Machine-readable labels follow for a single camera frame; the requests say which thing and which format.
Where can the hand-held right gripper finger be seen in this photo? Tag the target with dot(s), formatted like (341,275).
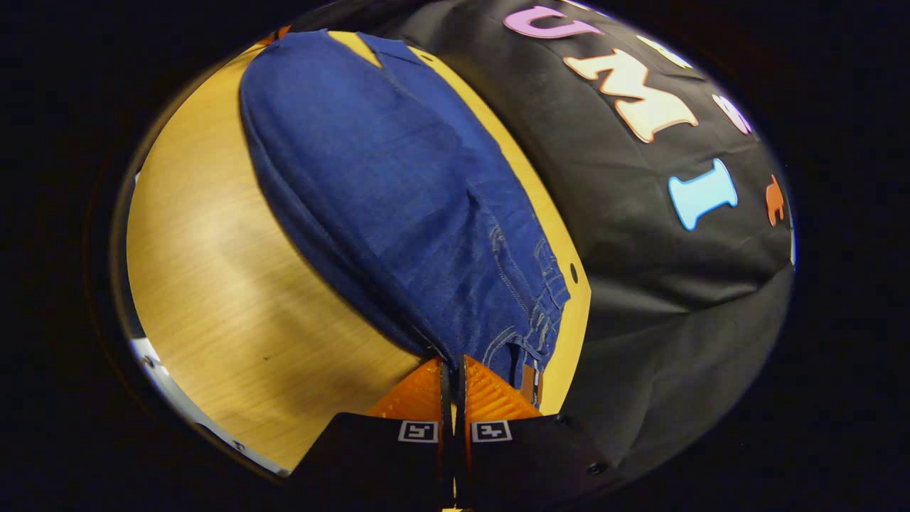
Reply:
(462,455)
(447,427)

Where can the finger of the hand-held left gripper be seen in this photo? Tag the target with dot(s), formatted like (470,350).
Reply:
(277,33)

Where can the blue denim jeans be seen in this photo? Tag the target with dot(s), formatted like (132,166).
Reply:
(398,199)

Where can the black backdrop cloth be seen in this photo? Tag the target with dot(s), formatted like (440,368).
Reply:
(640,284)

